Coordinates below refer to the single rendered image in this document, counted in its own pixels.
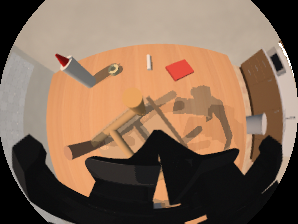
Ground red flat rectangular pad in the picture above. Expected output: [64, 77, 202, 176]
[165, 59, 194, 81]

